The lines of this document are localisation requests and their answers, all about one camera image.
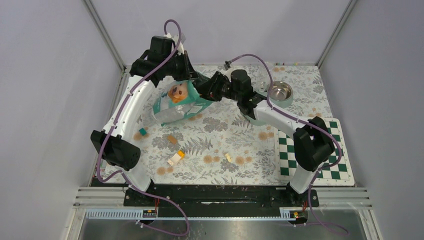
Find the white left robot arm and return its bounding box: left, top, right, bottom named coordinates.
left=90, top=33, right=197, bottom=206

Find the white yellow toy block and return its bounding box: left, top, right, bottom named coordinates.
left=167, top=150, right=185, bottom=166

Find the teal small cube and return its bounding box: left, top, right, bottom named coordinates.
left=138, top=128, right=147, bottom=136

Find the green dog food bag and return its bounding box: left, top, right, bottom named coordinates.
left=152, top=74, right=213, bottom=126

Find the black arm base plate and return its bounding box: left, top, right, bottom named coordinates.
left=123, top=183, right=320, bottom=218

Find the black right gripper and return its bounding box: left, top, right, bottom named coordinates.
left=194, top=71, right=242, bottom=102

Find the floral patterned table cloth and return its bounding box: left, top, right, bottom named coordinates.
left=99, top=64, right=335, bottom=186

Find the brown wooden cylinder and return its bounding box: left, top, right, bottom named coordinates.
left=167, top=135, right=178, bottom=145

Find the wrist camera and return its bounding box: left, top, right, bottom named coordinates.
left=163, top=33, right=186, bottom=55
left=223, top=60, right=235, bottom=81

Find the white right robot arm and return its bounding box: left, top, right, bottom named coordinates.
left=192, top=69, right=341, bottom=206

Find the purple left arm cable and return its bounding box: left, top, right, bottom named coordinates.
left=96, top=19, right=191, bottom=237

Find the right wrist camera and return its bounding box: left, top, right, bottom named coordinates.
left=223, top=60, right=235, bottom=81

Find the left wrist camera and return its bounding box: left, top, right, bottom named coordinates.
left=163, top=33, right=186, bottom=55

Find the green white checkerboard mat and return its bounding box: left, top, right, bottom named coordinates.
left=274, top=118, right=355, bottom=187

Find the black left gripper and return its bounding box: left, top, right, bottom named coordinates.
left=162, top=49, right=198, bottom=81

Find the small cream toy piece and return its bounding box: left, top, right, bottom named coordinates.
left=224, top=153, right=232, bottom=163

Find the mint double pet bowl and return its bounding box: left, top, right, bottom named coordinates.
left=242, top=81, right=296, bottom=130

